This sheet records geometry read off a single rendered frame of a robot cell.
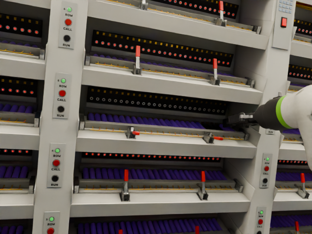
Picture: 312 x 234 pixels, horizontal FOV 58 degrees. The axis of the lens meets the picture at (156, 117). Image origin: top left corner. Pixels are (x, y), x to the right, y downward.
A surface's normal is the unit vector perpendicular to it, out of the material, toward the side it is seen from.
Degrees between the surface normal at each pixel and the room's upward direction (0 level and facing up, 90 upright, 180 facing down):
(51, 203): 90
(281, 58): 90
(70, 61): 90
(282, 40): 90
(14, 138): 108
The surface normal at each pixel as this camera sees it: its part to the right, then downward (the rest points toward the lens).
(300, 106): -0.90, 0.01
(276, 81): 0.31, 0.07
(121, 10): 0.26, 0.37
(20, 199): 0.19, -0.92
